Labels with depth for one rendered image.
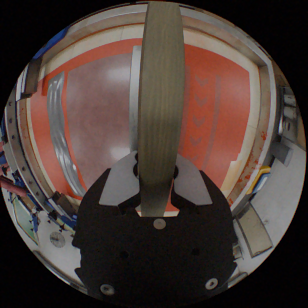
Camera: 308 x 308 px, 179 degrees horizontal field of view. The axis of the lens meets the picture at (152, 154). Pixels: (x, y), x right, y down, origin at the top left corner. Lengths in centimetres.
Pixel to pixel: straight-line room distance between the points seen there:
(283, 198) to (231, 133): 339
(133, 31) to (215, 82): 18
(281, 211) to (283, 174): 100
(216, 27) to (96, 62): 23
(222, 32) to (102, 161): 36
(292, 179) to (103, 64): 352
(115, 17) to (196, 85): 20
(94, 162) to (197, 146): 21
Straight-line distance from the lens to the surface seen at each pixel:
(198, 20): 24
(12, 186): 97
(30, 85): 32
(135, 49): 15
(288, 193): 350
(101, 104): 18
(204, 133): 19
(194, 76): 18
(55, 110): 27
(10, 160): 58
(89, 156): 22
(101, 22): 25
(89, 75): 21
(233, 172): 30
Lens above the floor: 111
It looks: 64 degrees down
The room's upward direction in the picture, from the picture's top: 179 degrees counter-clockwise
